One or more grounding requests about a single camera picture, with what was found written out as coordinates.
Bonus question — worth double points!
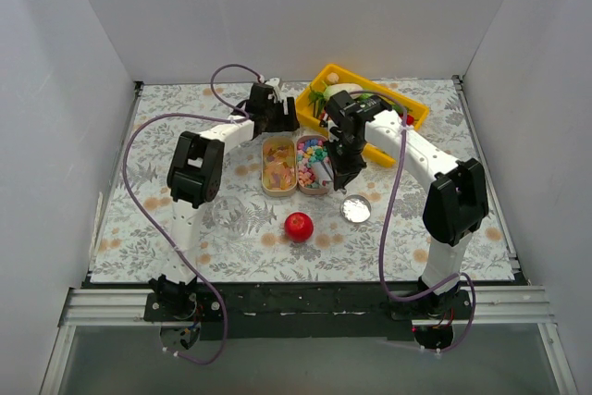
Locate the pink tray colourful candies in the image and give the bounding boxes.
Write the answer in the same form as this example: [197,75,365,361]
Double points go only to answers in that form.
[295,135,332,195]

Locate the beige tray gummy candies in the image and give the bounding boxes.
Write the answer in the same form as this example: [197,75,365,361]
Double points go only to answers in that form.
[261,136,298,197]

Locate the silver jar lid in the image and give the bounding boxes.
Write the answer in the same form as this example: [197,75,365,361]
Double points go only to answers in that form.
[340,194,372,224]

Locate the clear glass jar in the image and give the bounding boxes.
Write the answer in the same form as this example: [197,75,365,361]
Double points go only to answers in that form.
[212,196,248,240]

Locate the metal scoop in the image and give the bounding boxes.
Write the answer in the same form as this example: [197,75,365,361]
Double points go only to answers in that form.
[311,157,334,188]

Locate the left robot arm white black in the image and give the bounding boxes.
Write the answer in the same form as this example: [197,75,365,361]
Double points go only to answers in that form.
[150,82,300,321]

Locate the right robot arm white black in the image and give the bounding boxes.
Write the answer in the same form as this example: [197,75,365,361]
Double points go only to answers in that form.
[325,90,489,319]

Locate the yellow plastic bin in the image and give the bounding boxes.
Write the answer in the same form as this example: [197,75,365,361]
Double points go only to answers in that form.
[295,64,429,148]

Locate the white eggplant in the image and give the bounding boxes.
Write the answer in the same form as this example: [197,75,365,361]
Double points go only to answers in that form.
[323,83,363,101]

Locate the red apple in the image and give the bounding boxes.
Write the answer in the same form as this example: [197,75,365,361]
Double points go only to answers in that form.
[284,212,314,243]

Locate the small beige mushroom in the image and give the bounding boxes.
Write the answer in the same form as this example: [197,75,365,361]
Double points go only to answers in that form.
[327,72,339,84]

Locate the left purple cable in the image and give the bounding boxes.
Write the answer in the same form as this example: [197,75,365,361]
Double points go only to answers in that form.
[122,63,265,365]

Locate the purple cable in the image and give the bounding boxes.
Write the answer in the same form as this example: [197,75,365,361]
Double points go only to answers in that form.
[355,90,475,360]
[122,63,265,365]

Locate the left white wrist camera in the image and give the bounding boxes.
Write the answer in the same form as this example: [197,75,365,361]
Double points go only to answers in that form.
[265,77,282,102]

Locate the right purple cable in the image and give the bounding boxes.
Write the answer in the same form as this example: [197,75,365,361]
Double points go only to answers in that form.
[355,90,475,360]

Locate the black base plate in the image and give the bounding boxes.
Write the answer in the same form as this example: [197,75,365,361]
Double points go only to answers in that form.
[143,277,471,340]

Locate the aluminium rail frame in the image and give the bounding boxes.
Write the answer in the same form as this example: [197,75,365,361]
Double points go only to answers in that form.
[39,74,579,395]

